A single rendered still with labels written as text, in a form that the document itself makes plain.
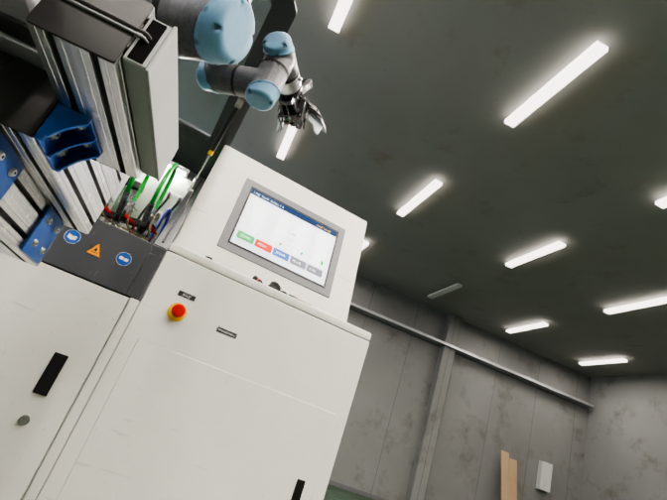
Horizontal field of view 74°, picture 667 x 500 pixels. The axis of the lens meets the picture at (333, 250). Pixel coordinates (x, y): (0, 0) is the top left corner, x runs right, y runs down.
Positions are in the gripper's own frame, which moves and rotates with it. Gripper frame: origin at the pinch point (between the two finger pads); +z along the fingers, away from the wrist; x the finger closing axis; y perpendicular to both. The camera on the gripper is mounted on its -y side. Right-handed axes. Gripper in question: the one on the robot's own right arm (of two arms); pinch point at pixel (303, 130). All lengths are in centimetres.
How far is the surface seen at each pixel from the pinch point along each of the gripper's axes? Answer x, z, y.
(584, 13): 154, 157, -275
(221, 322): -13, 12, 62
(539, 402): 381, 1098, -129
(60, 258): -50, -13, 58
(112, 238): -42, -8, 49
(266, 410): 3, 23, 83
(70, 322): -44, -7, 73
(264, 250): -16.1, 37.8, 26.3
